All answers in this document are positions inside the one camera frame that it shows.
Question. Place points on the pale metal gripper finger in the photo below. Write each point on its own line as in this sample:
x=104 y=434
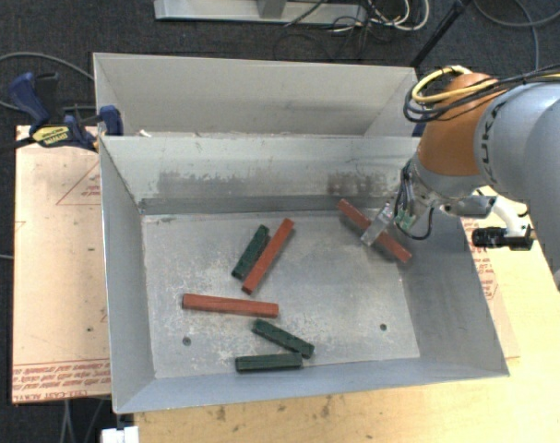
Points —
x=376 y=229

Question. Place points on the red-brown block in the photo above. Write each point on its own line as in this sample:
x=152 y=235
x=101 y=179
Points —
x=229 y=306
x=270 y=254
x=397 y=247

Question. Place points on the grey metal bin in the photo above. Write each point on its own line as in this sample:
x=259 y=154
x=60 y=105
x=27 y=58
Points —
x=279 y=266

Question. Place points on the dark green flat block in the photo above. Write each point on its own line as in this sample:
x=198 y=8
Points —
x=284 y=338
x=268 y=362
x=252 y=251

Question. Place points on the black cylinder on white bracket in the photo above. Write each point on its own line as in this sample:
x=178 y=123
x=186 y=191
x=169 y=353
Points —
x=494 y=237

